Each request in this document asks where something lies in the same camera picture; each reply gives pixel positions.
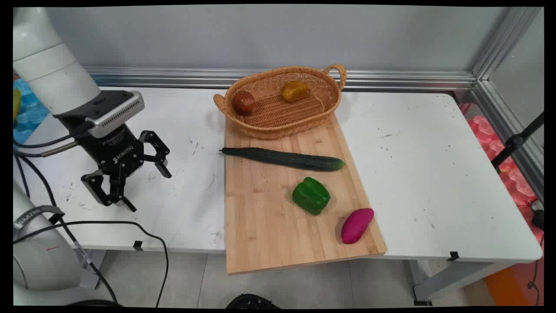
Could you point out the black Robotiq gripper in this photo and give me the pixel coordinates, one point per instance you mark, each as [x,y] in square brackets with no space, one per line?
[115,150]

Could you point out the yellow bell pepper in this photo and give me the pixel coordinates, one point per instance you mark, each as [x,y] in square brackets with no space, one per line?
[294,91]

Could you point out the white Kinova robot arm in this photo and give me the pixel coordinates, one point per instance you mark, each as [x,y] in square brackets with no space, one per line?
[52,65]

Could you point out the black table edge clip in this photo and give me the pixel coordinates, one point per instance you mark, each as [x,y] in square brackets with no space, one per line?
[453,256]
[137,245]

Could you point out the grey metal table leg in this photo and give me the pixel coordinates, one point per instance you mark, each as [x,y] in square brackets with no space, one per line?
[93,269]
[456,278]

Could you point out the blue foam mats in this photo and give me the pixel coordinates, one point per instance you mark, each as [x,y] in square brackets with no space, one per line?
[28,113]

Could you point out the red brown tomato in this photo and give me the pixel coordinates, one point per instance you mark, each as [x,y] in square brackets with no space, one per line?
[243,103]

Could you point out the dark green cucumber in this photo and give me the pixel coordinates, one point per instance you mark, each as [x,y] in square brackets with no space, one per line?
[286,158]

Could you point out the wooden cutting board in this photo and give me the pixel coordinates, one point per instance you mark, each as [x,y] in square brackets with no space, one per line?
[282,217]

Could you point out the woven wicker basket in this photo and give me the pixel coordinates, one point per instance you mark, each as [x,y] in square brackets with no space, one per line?
[282,115]

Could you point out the black round floor object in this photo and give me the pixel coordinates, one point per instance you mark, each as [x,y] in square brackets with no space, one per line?
[252,301]

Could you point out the green bell pepper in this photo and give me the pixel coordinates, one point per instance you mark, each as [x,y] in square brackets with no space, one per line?
[311,196]

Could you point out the purple sweet potato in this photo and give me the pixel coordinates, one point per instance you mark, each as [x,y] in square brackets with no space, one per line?
[356,226]

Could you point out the black stand pole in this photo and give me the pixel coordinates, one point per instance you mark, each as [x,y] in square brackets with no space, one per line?
[514,141]

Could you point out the pink foam mats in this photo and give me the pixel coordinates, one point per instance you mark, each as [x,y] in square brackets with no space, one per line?
[517,182]

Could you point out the orange floor mat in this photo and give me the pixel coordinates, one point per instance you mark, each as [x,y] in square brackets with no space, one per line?
[508,287]

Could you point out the small black box device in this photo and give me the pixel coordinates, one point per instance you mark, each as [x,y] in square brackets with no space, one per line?
[538,217]

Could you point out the horizontal aluminium frame rail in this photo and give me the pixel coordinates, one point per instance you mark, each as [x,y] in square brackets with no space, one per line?
[391,80]

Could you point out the aluminium corner frame profile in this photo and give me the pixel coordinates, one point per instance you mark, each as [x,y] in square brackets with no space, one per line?
[499,56]

